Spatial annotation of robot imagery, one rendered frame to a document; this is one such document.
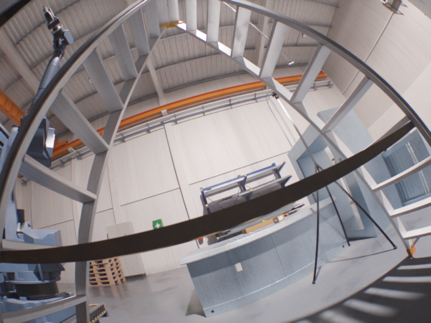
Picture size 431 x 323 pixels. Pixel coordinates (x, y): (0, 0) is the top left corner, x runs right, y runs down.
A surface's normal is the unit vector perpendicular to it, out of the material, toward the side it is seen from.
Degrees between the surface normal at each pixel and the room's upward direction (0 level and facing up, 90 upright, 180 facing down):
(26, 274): 90
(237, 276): 90
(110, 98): 180
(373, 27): 90
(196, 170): 90
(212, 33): 180
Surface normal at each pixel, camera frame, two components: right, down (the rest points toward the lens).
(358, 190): -0.95, 0.30
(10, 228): 0.70, -0.57
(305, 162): -0.01, -0.38
